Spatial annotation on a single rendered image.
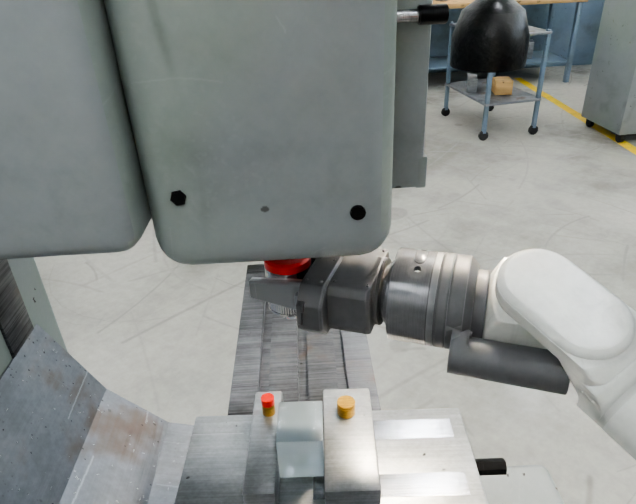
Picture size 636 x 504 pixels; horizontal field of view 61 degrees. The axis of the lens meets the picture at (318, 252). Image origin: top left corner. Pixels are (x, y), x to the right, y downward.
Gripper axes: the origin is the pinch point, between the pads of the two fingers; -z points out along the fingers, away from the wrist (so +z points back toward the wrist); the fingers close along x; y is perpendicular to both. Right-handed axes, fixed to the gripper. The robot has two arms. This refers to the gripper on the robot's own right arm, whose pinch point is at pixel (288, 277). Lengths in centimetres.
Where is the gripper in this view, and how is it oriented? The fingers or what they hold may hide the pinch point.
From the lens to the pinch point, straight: 54.9
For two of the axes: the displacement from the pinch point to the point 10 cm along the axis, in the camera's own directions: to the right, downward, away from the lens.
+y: 0.5, 8.7, 5.0
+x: -3.3, 4.9, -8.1
